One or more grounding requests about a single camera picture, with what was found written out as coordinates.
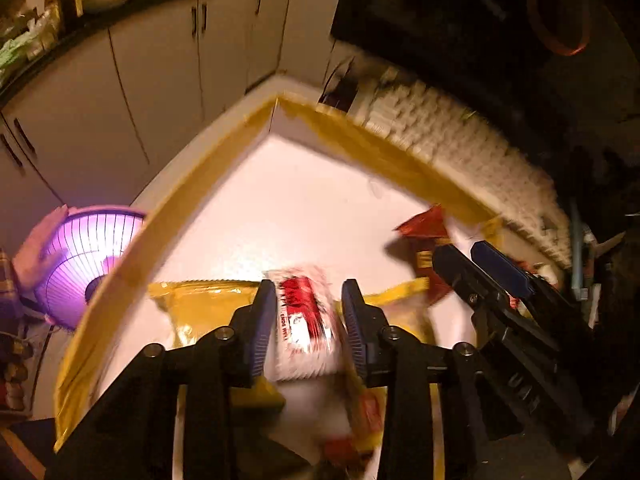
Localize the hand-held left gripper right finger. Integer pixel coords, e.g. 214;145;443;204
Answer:
341;279;490;480

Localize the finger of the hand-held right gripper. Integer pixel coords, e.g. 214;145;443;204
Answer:
431;244;507;332
470;240;534;312

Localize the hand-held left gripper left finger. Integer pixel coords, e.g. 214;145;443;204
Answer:
45;279;278;480

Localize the white red snack packet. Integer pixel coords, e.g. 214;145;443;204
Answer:
263;263;351;382

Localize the dark red snack packet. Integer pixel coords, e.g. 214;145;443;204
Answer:
392;204;453;307

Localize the large yellow snack packet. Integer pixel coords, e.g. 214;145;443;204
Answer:
148;278;432;361

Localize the small yellow red snack packet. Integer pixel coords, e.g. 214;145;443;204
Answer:
320;375;388;468

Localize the white keyboard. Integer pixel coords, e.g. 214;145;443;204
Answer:
357;79;573;268

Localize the purple electric fan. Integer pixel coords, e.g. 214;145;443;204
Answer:
12;204;148;332

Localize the orange band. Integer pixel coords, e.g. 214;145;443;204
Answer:
524;0;592;57

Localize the white kitchen cabinet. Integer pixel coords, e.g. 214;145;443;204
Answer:
0;0;347;261

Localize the green packets pile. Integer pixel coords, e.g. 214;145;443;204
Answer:
0;5;62;87

